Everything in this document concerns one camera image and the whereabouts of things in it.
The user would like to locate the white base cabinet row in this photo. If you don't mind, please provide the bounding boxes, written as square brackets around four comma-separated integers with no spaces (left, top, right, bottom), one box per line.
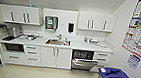
[0,38,116,76]

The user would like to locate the white wall cabinet four doors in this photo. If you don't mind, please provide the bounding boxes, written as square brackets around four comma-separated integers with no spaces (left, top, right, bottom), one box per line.
[0,2,44,27]

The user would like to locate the black soap dispenser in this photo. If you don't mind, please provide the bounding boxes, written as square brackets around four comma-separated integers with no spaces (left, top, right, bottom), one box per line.
[66,22,76,35]

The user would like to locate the steel paper towel dispenser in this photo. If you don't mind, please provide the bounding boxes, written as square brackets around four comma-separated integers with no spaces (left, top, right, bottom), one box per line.
[42,14,61,32]

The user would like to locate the black coffee machine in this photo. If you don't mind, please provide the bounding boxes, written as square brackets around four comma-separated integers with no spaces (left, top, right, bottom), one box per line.
[0,22,24,43]

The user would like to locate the black built-in microwave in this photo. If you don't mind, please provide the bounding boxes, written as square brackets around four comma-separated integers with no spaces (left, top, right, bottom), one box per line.
[2,42,26,55]

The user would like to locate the stainless steel dishwasher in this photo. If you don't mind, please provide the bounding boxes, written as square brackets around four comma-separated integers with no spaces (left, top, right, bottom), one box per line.
[69,48,100,74]

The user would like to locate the white wall cabinet three doors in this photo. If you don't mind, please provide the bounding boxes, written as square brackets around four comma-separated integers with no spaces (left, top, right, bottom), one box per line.
[75,10,118,34]

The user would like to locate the slim bottle on cabinet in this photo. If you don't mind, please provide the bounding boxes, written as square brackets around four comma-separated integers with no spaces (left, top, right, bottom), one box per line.
[27,0,34,8]

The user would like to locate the steel kitchen sink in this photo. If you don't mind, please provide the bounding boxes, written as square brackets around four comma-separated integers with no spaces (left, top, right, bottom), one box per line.
[44,37,72,48]

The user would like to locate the chrome sink faucet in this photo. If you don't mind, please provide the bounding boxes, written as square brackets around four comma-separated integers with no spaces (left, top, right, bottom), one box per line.
[55,33,64,42]

